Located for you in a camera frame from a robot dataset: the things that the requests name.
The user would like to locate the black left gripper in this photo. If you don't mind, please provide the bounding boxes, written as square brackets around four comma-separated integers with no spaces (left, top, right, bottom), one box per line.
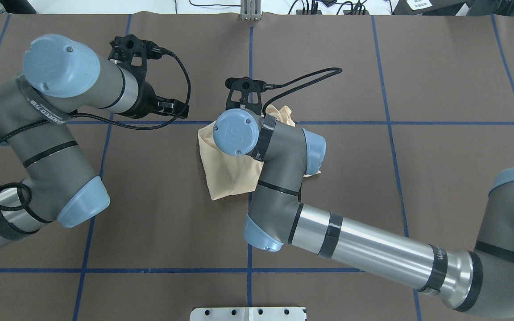
[126,82,189,119]

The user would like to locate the cream long-sleeve printed shirt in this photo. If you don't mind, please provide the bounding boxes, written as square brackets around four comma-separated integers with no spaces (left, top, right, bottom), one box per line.
[197,104,326,201]

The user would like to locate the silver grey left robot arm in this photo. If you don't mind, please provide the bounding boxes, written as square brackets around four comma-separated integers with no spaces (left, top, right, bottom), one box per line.
[0,34,191,249]

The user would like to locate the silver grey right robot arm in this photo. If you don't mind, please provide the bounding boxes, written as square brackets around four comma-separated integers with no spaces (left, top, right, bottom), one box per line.
[210,108,514,318]

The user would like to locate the blue tape grid lines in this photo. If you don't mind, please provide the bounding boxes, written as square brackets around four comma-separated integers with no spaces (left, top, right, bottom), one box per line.
[0,12,514,321]

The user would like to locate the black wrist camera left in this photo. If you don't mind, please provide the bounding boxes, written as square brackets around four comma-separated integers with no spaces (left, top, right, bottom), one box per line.
[108,34,163,72]

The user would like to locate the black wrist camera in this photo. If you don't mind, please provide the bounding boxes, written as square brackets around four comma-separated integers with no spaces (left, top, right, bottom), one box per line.
[108,34,163,72]
[225,77,267,116]

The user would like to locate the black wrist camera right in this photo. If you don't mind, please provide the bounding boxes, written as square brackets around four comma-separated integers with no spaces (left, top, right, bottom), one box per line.
[225,77,267,116]

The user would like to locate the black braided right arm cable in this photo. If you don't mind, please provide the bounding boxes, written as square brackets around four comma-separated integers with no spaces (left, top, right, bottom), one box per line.
[257,67,343,116]

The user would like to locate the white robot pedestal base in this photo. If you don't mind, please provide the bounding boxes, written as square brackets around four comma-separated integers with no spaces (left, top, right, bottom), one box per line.
[189,306,308,321]

